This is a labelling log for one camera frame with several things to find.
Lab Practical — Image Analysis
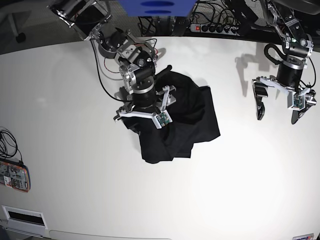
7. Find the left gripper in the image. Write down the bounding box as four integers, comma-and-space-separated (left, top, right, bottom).
252, 61, 317, 125

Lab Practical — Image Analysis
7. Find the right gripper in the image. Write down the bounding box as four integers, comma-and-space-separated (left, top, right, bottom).
113, 85, 176, 123

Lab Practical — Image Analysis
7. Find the black T-shirt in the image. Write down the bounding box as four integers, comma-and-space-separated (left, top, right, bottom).
122, 71, 221, 164

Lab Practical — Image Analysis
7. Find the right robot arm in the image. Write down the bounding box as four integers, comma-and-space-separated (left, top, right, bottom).
47, 0, 176, 129

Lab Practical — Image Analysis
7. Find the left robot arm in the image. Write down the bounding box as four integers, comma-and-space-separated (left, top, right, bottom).
252, 0, 320, 124

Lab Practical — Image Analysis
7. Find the white power strip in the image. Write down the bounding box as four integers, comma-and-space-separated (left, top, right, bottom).
189, 23, 239, 36

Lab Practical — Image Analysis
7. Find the sticker label at table edge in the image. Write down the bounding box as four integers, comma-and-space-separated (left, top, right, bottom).
292, 233, 315, 240

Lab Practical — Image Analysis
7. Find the black chair caster wheel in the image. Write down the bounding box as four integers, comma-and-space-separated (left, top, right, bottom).
15, 32, 26, 44

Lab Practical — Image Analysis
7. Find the orange-edged circuit board case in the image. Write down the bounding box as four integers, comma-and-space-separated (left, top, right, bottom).
0, 158, 31, 193

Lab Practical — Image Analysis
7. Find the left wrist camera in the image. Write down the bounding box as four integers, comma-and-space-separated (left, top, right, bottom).
287, 91, 306, 111

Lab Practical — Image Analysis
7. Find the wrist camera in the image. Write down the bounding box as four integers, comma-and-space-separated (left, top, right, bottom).
153, 110, 173, 129
287, 91, 306, 111

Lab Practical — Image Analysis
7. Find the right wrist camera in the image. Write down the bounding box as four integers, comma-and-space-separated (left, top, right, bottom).
153, 110, 173, 129

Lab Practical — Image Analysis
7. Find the black coiled cable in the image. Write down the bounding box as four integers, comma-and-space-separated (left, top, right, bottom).
0, 127, 24, 166

